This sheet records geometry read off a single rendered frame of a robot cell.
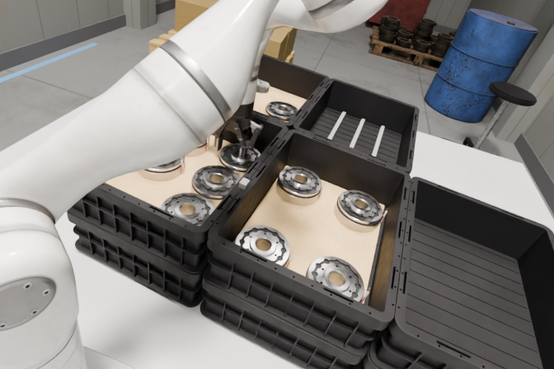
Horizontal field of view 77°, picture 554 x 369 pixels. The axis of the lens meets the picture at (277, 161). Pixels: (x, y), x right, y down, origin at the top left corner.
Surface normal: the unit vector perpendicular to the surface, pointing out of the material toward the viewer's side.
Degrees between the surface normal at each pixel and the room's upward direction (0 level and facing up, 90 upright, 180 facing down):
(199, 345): 0
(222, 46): 54
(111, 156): 99
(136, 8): 90
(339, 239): 0
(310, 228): 0
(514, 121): 90
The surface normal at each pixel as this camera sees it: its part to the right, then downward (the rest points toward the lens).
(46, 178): 0.33, 0.70
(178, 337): 0.20, -0.78
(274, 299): -0.36, 0.50
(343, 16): -0.25, 0.78
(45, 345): 0.70, 0.54
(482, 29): -0.74, 0.28
